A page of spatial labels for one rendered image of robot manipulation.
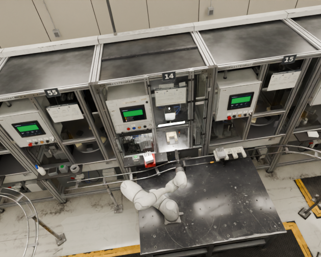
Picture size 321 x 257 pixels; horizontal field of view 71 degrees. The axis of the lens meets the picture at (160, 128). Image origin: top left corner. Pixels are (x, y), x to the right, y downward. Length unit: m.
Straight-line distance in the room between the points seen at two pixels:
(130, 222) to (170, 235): 0.99
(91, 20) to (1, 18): 1.84
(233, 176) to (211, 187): 0.32
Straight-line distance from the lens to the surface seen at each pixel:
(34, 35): 6.18
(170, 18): 5.73
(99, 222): 3.59
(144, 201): 1.91
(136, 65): 2.31
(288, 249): 3.51
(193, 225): 2.65
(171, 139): 2.96
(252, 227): 2.74
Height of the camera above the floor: 3.17
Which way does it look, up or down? 46 degrees down
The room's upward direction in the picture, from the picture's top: 7 degrees counter-clockwise
